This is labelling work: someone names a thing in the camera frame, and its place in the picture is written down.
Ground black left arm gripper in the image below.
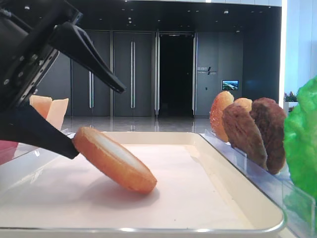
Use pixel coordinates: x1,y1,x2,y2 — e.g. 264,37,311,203
0,0,126,111

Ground brown meat patty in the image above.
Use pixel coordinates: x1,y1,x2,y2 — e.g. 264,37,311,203
250,97,286,175
222,103,267,170

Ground clear left side rack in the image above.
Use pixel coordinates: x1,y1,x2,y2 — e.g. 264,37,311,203
0,141,61,167

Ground green lettuce leaf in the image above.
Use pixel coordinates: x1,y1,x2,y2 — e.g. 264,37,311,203
284,77,317,198

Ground rear brown meat patty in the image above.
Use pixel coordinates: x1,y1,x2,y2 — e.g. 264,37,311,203
250,97,286,175

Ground bun slice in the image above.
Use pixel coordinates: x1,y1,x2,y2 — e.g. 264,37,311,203
72,127,157,194

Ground small wall display screen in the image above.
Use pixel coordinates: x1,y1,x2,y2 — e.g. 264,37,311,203
221,80,239,91

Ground clear lettuce rack rail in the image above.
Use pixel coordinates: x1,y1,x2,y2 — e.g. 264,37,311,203
282,180,317,238

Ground front brown meat patty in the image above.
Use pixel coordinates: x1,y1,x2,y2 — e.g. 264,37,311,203
222,103,267,170

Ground pale cheese slice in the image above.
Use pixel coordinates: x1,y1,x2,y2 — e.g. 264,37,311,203
29,95,53,119
46,98,69,130

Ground pale cheese slice right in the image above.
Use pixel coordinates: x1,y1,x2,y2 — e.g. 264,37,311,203
46,98,69,130

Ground front bun half in rack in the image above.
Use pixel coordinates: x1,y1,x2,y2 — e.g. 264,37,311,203
234,98,253,112

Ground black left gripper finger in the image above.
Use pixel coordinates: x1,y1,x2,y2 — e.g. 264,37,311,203
0,105,79,159

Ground white serving tray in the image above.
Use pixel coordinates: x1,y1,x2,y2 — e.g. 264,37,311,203
0,132,286,238

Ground clear patty rack rail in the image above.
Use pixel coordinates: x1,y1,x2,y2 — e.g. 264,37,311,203
201,129,294,196

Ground potted flowers in background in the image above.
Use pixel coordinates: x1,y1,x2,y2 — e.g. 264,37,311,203
284,91,298,102

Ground pale cheese slice left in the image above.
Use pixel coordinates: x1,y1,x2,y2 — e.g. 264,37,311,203
29,95,53,119

